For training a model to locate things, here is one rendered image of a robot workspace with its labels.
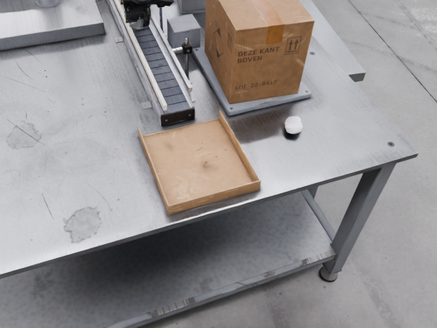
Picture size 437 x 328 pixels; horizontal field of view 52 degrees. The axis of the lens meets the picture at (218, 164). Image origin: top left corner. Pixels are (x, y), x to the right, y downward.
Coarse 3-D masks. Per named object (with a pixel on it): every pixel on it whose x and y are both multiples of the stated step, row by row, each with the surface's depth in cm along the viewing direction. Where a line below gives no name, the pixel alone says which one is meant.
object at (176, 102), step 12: (144, 36) 162; (144, 48) 157; (156, 48) 157; (156, 60) 153; (156, 72) 148; (168, 72) 149; (168, 84) 145; (156, 96) 144; (168, 96) 141; (180, 96) 141; (168, 108) 137; (180, 108) 137
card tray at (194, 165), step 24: (216, 120) 141; (144, 144) 128; (168, 144) 133; (192, 144) 134; (216, 144) 134; (240, 144) 130; (168, 168) 127; (192, 168) 128; (216, 168) 128; (240, 168) 129; (168, 192) 122; (192, 192) 122; (216, 192) 118; (240, 192) 122
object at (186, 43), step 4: (188, 40) 143; (184, 44) 144; (188, 44) 144; (176, 48) 144; (180, 48) 144; (184, 48) 143; (188, 48) 144; (184, 52) 145; (188, 52) 145; (188, 56) 147; (188, 60) 148; (188, 64) 150; (188, 68) 151; (188, 72) 152; (188, 76) 153
